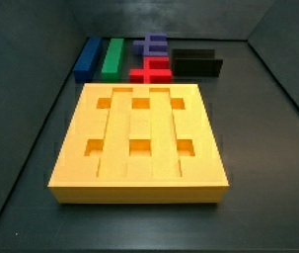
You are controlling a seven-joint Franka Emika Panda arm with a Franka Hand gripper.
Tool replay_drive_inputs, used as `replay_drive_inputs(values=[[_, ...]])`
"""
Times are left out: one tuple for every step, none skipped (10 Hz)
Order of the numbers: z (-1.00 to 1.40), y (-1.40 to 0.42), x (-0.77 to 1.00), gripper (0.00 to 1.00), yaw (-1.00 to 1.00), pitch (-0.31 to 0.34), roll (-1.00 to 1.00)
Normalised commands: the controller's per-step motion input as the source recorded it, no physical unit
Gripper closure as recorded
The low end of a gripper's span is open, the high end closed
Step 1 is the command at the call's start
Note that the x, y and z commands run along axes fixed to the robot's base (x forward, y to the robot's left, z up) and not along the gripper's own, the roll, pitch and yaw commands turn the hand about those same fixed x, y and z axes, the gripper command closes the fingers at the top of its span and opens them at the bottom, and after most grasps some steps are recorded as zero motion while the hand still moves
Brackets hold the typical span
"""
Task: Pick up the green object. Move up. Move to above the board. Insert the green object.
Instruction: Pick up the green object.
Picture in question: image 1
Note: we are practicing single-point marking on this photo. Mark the green long block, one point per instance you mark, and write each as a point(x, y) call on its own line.
point(111, 68)

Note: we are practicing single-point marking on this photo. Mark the yellow slotted board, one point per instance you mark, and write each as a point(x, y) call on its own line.
point(139, 147)

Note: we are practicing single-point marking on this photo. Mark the red comb-shaped block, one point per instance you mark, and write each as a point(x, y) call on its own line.
point(155, 71)

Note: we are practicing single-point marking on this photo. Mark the blue long block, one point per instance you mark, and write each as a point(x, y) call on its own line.
point(87, 60)

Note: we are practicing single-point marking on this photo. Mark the purple comb-shaped block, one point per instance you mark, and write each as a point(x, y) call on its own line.
point(151, 46)

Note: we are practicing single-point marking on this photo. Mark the black angle bracket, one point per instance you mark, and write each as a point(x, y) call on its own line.
point(195, 62)

